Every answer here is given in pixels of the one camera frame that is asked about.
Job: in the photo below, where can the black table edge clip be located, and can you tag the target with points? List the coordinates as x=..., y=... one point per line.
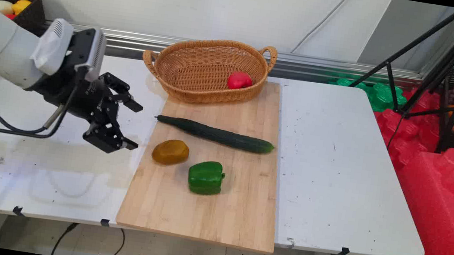
x=105, y=222
x=18, y=210
x=345, y=252

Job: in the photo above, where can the wooden cutting board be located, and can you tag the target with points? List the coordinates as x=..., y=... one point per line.
x=208, y=204

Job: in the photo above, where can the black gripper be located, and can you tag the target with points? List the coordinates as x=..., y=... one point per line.
x=82, y=97

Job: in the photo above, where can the large red foam mat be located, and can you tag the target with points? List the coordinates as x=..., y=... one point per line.
x=440, y=208

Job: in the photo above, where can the green toy bell pepper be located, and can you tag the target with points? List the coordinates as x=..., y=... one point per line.
x=205, y=178

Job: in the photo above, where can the aluminium rail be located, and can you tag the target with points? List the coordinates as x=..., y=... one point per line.
x=305, y=63

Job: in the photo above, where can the small red toy fruit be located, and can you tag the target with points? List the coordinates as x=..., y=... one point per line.
x=10, y=16

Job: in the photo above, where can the red foam mat pile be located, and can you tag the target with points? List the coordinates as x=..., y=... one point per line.
x=411, y=130

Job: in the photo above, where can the white toy melon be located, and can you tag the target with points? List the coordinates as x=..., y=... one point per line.
x=1, y=6

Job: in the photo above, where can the red apple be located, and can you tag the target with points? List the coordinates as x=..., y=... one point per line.
x=239, y=81

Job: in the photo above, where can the green foam mat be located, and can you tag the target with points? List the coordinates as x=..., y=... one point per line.
x=382, y=97

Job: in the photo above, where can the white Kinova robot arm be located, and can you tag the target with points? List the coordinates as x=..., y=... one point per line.
x=1, y=45

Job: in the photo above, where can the brown toy potato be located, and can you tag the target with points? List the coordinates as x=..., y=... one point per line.
x=170, y=152

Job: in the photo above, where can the silver black wrist camera box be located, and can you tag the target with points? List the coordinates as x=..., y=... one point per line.
x=90, y=50

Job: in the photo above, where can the yellow toy lemon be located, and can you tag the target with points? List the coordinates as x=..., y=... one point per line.
x=21, y=6

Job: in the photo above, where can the long dark green cucumber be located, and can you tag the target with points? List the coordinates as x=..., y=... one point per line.
x=217, y=135

